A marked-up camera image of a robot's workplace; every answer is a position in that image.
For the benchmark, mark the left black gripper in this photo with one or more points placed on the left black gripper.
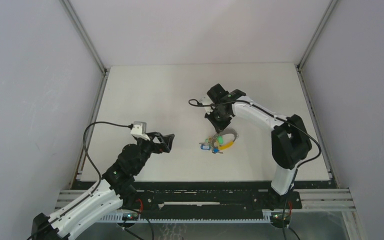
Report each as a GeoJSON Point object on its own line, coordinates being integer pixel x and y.
{"type": "Point", "coordinates": [165, 143]}

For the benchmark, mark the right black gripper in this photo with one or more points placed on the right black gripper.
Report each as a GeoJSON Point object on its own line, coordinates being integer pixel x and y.
{"type": "Point", "coordinates": [219, 126]}

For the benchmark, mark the keyring with coloured keys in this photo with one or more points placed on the keyring with coloured keys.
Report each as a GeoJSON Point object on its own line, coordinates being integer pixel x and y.
{"type": "Point", "coordinates": [219, 142]}

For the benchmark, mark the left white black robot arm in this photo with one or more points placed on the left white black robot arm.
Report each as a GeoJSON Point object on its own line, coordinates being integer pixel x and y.
{"type": "Point", "coordinates": [105, 196]}

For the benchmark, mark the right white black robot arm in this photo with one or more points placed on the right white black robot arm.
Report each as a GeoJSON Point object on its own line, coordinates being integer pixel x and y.
{"type": "Point", "coordinates": [290, 142]}

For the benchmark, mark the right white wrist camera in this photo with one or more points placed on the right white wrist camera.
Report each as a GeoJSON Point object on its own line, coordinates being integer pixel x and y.
{"type": "Point", "coordinates": [205, 101]}

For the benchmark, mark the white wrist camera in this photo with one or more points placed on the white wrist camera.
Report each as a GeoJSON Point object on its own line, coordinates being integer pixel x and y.
{"type": "Point", "coordinates": [205, 101]}
{"type": "Point", "coordinates": [138, 130]}

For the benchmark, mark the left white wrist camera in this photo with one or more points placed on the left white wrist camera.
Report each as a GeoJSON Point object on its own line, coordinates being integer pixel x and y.
{"type": "Point", "coordinates": [138, 130]}

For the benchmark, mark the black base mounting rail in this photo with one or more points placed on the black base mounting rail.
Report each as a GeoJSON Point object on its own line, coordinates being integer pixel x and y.
{"type": "Point", "coordinates": [228, 200]}

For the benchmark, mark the white slotted cable duct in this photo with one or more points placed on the white slotted cable duct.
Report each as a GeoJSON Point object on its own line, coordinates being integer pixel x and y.
{"type": "Point", "coordinates": [127, 218]}

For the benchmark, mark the right aluminium frame post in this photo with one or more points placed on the right aluminium frame post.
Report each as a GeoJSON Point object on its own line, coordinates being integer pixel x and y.
{"type": "Point", "coordinates": [306, 69]}

